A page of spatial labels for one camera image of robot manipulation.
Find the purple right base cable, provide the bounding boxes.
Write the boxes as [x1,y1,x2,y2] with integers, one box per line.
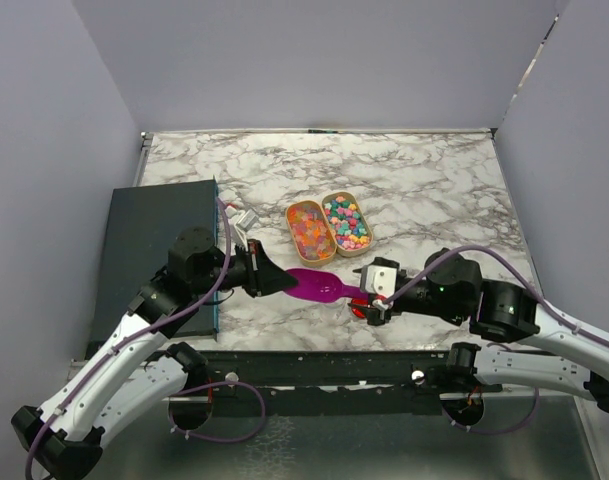
[448,389,541,436]

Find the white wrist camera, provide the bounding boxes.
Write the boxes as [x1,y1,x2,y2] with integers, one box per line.
[233,209,259,246]
[360,264,398,298]

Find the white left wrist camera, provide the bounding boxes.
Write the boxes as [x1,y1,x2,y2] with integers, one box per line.
[233,209,259,246]

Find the dark box with blue edge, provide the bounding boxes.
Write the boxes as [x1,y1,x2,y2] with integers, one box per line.
[87,179,218,355]

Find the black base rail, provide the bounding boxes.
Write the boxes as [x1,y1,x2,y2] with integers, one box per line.
[133,349,505,417]

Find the beige tray opaque star candies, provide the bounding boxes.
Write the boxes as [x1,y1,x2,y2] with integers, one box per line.
[321,192,374,258]

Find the red round lid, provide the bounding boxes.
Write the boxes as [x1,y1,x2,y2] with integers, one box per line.
[348,298,370,319]

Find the beige tray translucent star candies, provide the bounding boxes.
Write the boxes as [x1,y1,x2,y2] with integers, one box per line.
[285,200,337,268]

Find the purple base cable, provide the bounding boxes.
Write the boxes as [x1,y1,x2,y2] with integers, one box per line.
[167,380,267,445]
[448,389,541,436]

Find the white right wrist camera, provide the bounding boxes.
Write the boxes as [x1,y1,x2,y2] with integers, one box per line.
[360,264,398,298]

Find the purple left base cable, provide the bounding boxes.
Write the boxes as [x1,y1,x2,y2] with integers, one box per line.
[167,380,267,445]

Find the purple plastic scoop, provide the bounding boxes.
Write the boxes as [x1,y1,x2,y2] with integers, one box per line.
[285,268,368,303]

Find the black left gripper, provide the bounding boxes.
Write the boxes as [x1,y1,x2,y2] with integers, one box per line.
[193,238,299,297]

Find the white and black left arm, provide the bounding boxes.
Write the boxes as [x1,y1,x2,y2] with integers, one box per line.
[11,227,298,479]

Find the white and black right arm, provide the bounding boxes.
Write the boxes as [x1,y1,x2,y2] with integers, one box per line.
[359,247,609,414]

